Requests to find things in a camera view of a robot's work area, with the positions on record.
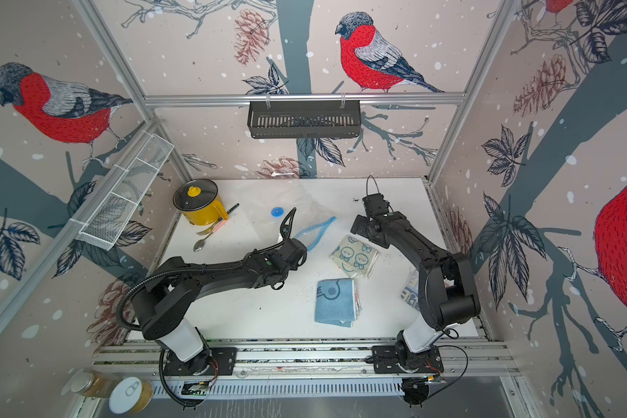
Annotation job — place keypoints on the tin can white lid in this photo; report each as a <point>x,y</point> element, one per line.
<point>130,396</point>

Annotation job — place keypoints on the glass jar amber content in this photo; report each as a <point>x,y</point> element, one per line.
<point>91,383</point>

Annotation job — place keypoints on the metal spoon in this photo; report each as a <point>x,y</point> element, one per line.
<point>199,244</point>

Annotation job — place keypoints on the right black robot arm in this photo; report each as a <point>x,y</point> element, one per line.
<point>447,293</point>

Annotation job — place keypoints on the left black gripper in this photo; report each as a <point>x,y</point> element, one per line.
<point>293,269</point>

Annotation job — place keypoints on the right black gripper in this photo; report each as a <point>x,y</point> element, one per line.
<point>360,225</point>

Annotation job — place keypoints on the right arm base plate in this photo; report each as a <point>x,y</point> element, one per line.
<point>399,360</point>

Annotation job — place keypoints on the cream towel blue faces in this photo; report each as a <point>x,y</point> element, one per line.
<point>354,257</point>

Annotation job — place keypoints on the white mesh wall basket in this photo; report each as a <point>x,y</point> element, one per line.
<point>131,179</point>

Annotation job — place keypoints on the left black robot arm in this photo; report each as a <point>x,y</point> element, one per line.
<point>160,302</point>

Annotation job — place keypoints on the yellow pot with lid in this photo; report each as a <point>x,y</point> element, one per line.
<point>200,202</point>

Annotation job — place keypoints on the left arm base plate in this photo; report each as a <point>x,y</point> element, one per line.
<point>210,362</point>

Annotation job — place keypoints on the blue folded towel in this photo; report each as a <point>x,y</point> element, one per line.
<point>337,302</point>

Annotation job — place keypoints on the pink handled fork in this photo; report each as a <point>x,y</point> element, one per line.
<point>210,229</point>

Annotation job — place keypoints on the black wire shelf basket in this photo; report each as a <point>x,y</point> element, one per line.
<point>305,119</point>

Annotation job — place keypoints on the dark green pen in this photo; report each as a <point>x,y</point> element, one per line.
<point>233,208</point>

